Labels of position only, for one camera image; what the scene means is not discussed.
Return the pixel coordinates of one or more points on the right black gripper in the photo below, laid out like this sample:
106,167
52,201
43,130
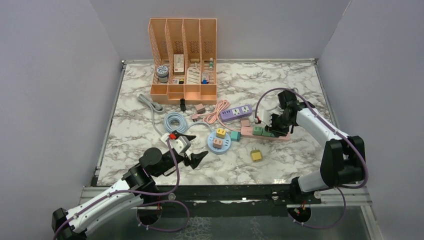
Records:
272,130

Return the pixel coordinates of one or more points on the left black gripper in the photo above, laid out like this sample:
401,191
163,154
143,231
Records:
195,159

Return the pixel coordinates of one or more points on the green plug adapter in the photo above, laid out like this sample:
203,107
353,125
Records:
257,130
266,133

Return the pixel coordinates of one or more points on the pink plug adapter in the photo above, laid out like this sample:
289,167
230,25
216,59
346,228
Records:
217,143
245,122
200,108

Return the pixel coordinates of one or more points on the yellow plug adapter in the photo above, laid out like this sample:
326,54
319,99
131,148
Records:
220,133
256,155

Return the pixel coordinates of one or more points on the teal plug adapter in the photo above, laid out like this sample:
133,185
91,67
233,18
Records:
235,136

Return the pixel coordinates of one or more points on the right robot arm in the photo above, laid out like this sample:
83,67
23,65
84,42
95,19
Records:
343,161

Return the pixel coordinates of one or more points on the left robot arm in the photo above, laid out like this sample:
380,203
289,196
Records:
136,187

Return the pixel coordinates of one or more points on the pink plug adapter back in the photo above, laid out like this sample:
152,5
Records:
200,108

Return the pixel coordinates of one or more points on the white power strip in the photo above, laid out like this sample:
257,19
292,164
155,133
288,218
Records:
164,138

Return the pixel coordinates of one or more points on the round blue power strip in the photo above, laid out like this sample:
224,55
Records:
226,144

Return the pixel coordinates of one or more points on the black cylinder object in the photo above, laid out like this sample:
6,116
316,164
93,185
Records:
182,105

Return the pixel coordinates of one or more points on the purple power strip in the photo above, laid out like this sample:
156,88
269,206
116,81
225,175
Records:
235,113

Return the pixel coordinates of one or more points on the small blue white box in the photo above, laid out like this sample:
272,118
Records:
205,78

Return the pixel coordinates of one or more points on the white blister pack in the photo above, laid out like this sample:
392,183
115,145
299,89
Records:
193,75

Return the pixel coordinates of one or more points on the round blue patterned tin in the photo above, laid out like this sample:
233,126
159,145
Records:
162,72

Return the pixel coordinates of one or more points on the small bottle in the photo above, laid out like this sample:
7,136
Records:
211,64

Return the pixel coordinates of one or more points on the red white box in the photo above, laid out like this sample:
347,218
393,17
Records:
179,64

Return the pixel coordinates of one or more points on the orange file organizer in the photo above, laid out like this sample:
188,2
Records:
184,52

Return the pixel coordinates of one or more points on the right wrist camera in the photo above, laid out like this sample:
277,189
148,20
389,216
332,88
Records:
263,116

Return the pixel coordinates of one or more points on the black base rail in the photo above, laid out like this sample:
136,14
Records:
215,201

